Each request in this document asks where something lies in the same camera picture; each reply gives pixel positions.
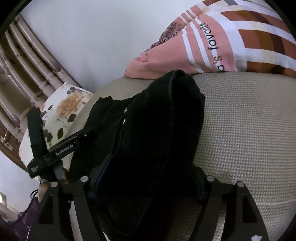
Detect person's left hand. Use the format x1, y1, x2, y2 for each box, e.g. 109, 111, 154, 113
37, 168, 69, 203

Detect brown wooden door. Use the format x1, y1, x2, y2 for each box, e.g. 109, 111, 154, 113
1, 125, 27, 172

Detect beige striped curtain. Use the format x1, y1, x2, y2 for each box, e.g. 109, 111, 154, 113
1, 15, 79, 141

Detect purple cloth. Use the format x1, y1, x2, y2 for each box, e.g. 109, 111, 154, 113
1, 197, 39, 241

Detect black pants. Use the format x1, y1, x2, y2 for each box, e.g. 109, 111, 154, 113
70, 70, 205, 240

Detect pink plaid pillow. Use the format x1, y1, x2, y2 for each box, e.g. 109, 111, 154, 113
125, 1, 295, 79

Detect beige textured bed sheet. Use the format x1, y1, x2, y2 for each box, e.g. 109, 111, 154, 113
62, 71, 296, 241

